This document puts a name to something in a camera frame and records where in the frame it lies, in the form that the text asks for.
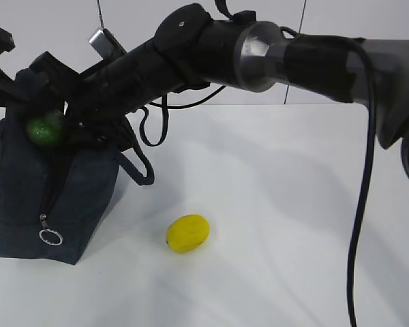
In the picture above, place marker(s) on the green cucumber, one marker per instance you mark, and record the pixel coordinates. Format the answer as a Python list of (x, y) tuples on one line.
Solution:
[(46, 131)]

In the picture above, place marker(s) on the yellow lemon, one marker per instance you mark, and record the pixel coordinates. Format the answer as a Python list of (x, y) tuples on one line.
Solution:
[(187, 233)]

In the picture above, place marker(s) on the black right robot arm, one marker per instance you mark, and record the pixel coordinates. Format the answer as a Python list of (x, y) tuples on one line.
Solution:
[(252, 55)]

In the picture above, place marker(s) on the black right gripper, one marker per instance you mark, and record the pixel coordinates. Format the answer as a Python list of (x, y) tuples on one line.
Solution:
[(100, 97)]

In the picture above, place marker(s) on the dark blue lunch bag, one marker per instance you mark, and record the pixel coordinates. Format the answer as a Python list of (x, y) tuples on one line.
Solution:
[(53, 198)]

